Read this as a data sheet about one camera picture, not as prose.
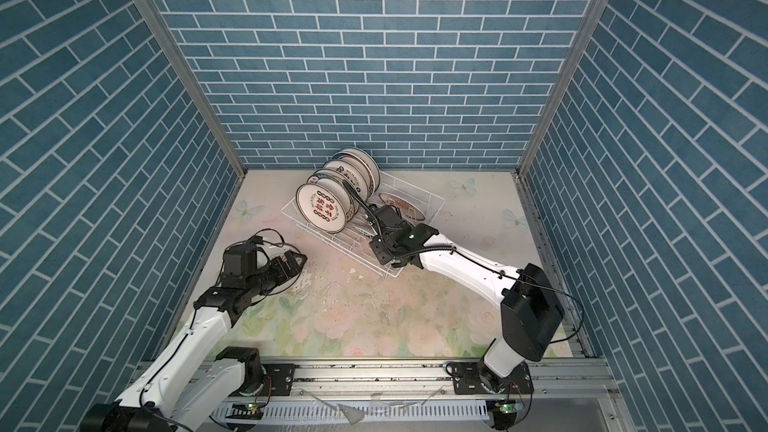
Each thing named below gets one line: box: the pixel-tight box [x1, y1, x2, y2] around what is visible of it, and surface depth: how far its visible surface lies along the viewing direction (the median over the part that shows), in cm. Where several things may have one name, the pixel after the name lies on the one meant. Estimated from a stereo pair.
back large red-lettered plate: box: [327, 147, 381, 200], surface depth 102 cm
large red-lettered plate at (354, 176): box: [320, 159, 371, 203], surface depth 104 cm
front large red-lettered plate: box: [295, 183, 347, 234], surface depth 99 cm
